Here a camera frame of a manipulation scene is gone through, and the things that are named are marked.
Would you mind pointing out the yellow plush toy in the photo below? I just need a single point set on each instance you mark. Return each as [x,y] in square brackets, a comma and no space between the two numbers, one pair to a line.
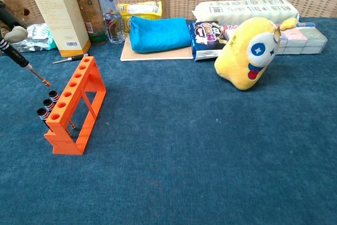
[237,61]

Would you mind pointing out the brown capybara plush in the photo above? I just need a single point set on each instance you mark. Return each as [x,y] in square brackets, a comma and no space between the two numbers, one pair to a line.
[13,1]

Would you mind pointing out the yellow snack bag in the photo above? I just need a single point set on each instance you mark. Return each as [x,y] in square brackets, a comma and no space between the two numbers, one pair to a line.
[142,9]

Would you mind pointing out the beige yellow carton box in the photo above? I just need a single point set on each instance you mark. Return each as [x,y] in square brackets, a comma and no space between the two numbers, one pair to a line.
[60,17]

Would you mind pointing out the wet wipes pack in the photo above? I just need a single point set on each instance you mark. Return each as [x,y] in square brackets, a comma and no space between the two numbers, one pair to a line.
[37,35]

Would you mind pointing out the clear water bottle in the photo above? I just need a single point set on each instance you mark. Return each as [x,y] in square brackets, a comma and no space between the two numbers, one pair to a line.
[109,3]

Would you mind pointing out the orange screwdriver rack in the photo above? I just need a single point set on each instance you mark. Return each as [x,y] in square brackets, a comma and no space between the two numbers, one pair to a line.
[79,88]

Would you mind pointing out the white paper roll pack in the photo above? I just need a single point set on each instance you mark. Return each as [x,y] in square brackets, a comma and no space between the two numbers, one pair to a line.
[237,10]

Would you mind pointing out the black screwdriver copper tip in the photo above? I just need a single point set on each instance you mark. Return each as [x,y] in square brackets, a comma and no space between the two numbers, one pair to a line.
[15,55]

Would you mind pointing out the pastel tissue pack bundle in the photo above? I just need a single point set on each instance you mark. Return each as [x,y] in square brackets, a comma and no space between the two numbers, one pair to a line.
[308,40]

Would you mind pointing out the tan flat board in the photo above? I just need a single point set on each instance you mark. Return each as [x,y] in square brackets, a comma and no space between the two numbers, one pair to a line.
[158,55]

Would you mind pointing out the green tea bottle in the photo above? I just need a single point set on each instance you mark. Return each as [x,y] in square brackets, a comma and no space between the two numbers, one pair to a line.
[90,11]

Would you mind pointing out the dark purple pad pack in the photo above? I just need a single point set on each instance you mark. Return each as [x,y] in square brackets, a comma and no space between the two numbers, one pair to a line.
[206,35]

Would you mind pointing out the black screwdriver silver shaft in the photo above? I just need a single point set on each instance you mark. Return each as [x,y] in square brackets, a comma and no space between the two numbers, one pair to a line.
[79,57]

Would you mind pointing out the blue cloth pouch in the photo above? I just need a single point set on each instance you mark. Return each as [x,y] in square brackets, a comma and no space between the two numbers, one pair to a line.
[158,34]

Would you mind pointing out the blue carpet table cover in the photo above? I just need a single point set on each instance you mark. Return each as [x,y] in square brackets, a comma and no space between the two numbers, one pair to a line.
[184,143]

